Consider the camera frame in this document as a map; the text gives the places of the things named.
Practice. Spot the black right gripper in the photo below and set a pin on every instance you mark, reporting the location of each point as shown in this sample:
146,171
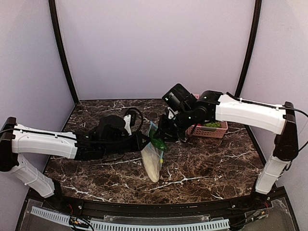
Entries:
167,126

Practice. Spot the black right frame post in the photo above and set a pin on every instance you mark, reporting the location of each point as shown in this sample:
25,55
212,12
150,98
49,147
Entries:
250,47

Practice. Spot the pink plastic basket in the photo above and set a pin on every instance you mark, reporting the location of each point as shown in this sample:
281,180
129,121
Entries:
209,130

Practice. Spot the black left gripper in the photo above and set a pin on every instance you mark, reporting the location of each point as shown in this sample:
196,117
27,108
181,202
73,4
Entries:
138,142

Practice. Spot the clear zip top bag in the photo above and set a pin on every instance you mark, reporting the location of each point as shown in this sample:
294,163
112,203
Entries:
151,131

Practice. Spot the green cucumber toy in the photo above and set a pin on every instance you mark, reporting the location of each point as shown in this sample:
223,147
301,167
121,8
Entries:
159,144

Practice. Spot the black left frame post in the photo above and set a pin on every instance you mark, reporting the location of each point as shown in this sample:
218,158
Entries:
61,51

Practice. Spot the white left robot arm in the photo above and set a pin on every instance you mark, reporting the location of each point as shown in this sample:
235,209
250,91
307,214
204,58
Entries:
111,136

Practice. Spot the black front frame rail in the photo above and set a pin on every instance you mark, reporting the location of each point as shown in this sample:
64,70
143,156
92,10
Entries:
219,208

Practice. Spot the green grapes toy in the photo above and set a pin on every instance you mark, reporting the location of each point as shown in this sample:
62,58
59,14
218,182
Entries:
213,124

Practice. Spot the black frame post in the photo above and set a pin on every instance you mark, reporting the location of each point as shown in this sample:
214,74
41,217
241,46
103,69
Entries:
61,51
250,47

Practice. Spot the grey slotted cable duct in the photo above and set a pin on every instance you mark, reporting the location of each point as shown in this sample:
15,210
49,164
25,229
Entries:
116,223

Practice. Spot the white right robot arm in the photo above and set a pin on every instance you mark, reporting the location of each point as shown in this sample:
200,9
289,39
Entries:
185,110

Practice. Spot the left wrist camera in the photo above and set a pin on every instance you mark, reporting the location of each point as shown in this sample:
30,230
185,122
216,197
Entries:
130,119

